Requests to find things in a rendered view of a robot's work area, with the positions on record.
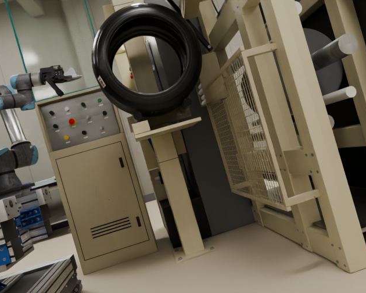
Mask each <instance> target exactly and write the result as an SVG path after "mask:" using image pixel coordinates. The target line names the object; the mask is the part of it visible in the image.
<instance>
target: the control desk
mask: <svg viewBox="0 0 366 293"><path fill-rule="evenodd" d="M35 109H36V113H37V116H38V120H39V123H40V126H41V130H42V134H43V136H44V140H45V144H46V148H47V151H48V153H49V158H50V160H51V164H52V168H53V172H54V175H55V179H56V182H57V185H58V189H59V192H60V196H61V199H62V202H63V206H64V210H65V213H66V216H67V220H68V223H69V227H70V231H71V234H72V237H73V241H74V244H75V247H76V251H77V255H78V258H79V261H80V265H81V269H82V272H83V275H86V274H89V273H92V272H95V271H98V270H102V269H105V268H107V267H110V266H114V265H117V264H120V263H123V262H126V261H129V260H132V259H135V258H138V257H141V256H145V255H148V254H150V253H154V252H157V251H158V249H157V243H156V238H155V235H154V232H153V228H152V224H151V222H150V218H149V214H148V210H147V208H146V204H145V200H144V197H143V194H142V190H141V186H140V183H139V180H138V176H137V173H136V169H135V166H134V162H133V159H132V156H131V152H130V148H129V146H128V142H127V138H126V135H125V132H124V128H123V124H122V121H121V117H120V114H119V110H118V107H116V106H115V105H114V104H112V103H111V102H110V101H109V100H108V98H107V97H106V96H105V94H104V93H103V91H102V90H101V88H100V86H98V87H94V88H90V89H87V90H82V91H78V92H74V93H71V94H67V95H63V96H62V97H56V98H51V99H47V100H44V101H40V102H36V103H35Z"/></svg>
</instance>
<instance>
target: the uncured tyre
mask: <svg viewBox="0 0 366 293"><path fill-rule="evenodd" d="M140 36H151V37H156V38H159V39H161V40H163V41H164V42H166V43H167V44H169V46H171V47H172V49H173V50H174V51H175V53H176V54H177V56H178V59H179V62H180V67H181V74H180V79H179V80H178V81H177V82H176V83H175V84H174V85H173V86H171V87H170V88H168V89H166V90H164V91H161V92H157V93H152V94H146V93H141V92H136V91H134V90H131V89H129V88H128V87H126V86H125V85H123V84H122V83H121V82H120V81H119V80H118V79H117V78H116V76H115V75H114V73H113V61H114V57H115V55H116V53H117V51H118V50H119V49H120V47H121V46H122V45H123V44H124V43H126V42H127V41H129V40H131V39H133V38H135V37H140ZM91 62H92V68H93V71H94V75H95V78H96V80H97V82H98V84H99V86H100V88H101V90H102V91H103V93H104V94H105V96H106V97H107V98H108V100H109V101H110V102H111V103H112V104H114V105H115V106H116V107H118V108H119V109H121V110H123V111H125V112H127V113H129V114H132V115H134V113H135V112H140V113H141V114H142V117H144V115H145V117H154V116H160V115H163V114H166V113H168V112H171V111H172V110H174V109H176V108H177V107H179V106H180V105H181V104H182V102H183V101H184V99H185V98H187V97H188V96H189V95H190V93H191V92H192V91H193V89H194V88H195V86H196V84H197V82H198V80H199V77H200V73H201V70H202V50H201V47H200V44H199V40H198V38H197V36H196V34H195V32H194V30H193V28H192V27H191V25H190V24H189V23H188V22H187V21H186V20H185V19H184V18H183V17H182V16H181V15H179V14H178V13H177V12H175V11H173V10H172V9H170V8H167V7H165V6H162V5H158V4H155V3H136V4H132V5H128V6H126V7H123V8H121V9H119V10H117V11H116V12H114V13H113V14H112V15H110V16H109V17H108V18H107V19H106V20H105V21H104V23H103V24H102V25H101V27H100V29H99V30H98V32H97V34H96V36H95V39H94V42H93V45H92V52H91ZM99 76H100V77H101V79H102V80H103V82H104V83H105V85H106V86H105V87H104V88H103V87H102V85H101V84H100V82H99V80H98V77H99ZM154 111H158V113H150V112H154Z"/></svg>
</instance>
